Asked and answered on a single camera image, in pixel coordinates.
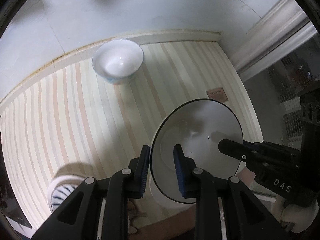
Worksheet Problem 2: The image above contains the blue striped plate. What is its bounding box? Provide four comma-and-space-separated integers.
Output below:
47, 175, 84, 215

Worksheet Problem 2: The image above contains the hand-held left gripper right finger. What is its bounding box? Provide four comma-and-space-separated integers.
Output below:
173, 144, 292, 240

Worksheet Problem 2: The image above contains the person's right hand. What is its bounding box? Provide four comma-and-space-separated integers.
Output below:
280, 201, 317, 234

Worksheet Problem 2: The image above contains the striped cat print table cloth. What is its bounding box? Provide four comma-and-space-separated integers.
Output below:
0, 41, 266, 231

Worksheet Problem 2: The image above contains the white bowl with dark rim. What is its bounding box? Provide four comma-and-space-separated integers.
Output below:
149, 99, 244, 209

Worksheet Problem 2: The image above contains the white door frame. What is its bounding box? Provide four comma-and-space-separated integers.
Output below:
229, 0, 320, 81

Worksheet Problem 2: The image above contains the glass sliding door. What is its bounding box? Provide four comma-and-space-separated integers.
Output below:
243, 27, 320, 152

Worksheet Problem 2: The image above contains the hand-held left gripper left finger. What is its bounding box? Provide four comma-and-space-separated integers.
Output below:
32, 144, 151, 240

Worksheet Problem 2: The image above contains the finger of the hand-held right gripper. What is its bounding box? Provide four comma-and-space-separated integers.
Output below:
218, 138, 302, 171

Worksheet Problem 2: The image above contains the white bowl with blue print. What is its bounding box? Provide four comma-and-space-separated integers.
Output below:
92, 39, 145, 85

